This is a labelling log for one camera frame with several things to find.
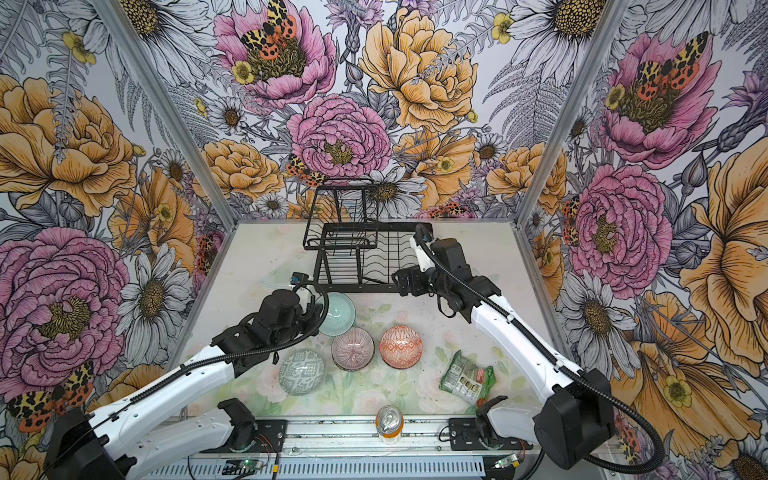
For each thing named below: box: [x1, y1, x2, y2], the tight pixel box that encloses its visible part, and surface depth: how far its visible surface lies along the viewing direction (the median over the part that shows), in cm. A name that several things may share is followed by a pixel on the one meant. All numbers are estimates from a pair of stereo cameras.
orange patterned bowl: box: [379, 325, 423, 370], surface depth 87 cm
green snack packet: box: [439, 350, 497, 406], surface depth 81 cm
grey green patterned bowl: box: [279, 350, 325, 396], surface depth 84 cm
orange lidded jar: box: [375, 405, 404, 444], surface depth 69 cm
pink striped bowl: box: [331, 327, 375, 372], surface depth 86 cm
